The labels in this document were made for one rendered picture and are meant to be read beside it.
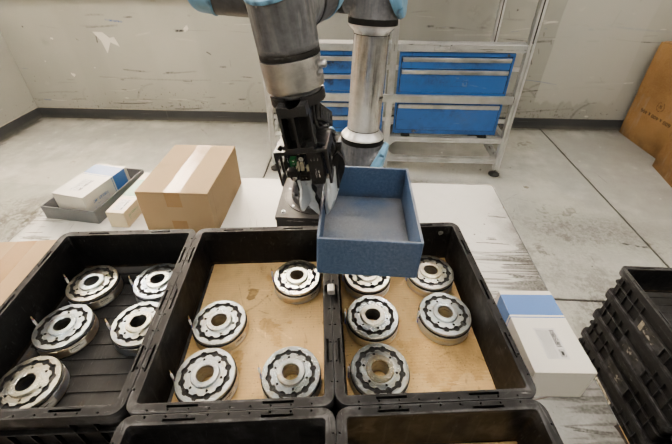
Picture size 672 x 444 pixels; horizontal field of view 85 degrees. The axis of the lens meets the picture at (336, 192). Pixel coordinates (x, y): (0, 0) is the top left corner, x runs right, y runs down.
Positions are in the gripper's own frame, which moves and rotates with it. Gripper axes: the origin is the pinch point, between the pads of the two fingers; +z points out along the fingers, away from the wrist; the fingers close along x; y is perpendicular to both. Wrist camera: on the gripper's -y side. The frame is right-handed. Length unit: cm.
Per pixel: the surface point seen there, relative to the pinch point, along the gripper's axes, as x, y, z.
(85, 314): -51, 6, 19
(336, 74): -19, -193, 37
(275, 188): -32, -64, 38
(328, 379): 0.1, 18.8, 19.0
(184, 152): -59, -60, 18
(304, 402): -3.0, 22.4, 18.6
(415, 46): 32, -193, 25
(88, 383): -44, 18, 23
